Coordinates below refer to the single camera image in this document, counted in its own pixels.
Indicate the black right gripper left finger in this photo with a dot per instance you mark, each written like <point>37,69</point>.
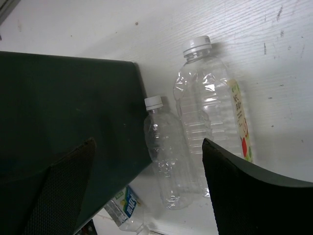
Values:
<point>58,205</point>

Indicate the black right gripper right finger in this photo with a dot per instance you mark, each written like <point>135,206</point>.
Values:
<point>250,200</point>

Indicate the clear bottle blue white label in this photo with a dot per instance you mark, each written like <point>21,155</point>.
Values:
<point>127,212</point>

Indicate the large clear bottle fruit label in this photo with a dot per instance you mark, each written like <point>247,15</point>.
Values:
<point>210,105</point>

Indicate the small clear bottle white cap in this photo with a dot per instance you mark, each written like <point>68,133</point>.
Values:
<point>167,150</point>

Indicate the dark green plastic bin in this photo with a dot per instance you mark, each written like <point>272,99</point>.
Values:
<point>49,105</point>

